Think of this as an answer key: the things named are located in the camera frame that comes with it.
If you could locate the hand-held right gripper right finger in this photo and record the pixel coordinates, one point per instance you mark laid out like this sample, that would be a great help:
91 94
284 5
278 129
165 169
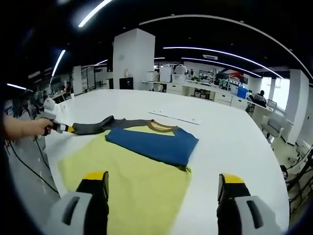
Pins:
232 208

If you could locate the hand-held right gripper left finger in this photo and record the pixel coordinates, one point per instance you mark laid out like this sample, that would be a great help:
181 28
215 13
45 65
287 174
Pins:
93 205

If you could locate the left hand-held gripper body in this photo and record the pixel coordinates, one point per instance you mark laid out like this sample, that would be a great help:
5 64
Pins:
51 110

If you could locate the yellow blue grey garment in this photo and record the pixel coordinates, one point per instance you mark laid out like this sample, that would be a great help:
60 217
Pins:
146 147

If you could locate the person's left hand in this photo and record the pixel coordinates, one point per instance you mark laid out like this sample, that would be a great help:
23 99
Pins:
41 127

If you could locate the black box at pillar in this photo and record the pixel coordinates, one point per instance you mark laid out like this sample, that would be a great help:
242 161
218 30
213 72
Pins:
126 83

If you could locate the black tripod stand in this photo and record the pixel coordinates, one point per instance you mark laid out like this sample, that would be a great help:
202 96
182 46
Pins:
300 169

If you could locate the white office chair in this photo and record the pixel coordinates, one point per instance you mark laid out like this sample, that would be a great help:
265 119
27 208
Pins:
272 127

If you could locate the wide white pillar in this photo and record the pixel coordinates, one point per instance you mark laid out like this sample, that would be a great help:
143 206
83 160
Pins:
133 58

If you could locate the white flat table strip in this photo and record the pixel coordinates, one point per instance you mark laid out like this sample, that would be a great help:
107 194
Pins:
176 117

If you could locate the row of white cabinets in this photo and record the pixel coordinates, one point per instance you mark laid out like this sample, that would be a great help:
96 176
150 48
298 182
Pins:
220 96

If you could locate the blue storage bin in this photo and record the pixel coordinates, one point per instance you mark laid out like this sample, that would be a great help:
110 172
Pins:
242 93

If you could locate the white pillar by window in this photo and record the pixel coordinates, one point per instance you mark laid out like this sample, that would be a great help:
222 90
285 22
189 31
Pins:
297 105

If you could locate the ceiling air vent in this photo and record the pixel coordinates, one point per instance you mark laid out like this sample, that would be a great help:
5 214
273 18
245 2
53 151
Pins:
210 56

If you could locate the long curved ceiling light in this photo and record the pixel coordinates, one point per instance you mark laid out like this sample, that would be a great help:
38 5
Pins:
220 52

